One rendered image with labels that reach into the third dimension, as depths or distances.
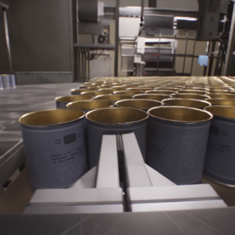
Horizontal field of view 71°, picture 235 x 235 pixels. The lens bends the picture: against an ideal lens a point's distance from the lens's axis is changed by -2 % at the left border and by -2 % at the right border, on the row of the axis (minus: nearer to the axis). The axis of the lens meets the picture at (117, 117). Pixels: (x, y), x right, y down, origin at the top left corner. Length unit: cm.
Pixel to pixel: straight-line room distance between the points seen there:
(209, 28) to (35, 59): 285
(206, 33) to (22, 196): 36
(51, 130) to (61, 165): 4
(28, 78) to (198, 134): 138
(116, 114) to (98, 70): 293
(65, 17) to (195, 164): 291
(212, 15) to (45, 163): 34
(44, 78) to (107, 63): 178
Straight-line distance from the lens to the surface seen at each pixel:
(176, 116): 23
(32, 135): 17
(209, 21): 36
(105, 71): 313
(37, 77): 150
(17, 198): 21
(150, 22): 339
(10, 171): 31
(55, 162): 18
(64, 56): 292
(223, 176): 23
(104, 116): 21
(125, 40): 335
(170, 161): 18
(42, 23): 308
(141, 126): 17
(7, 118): 49
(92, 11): 270
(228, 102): 33
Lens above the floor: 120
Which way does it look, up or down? 16 degrees down
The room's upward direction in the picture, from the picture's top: 2 degrees clockwise
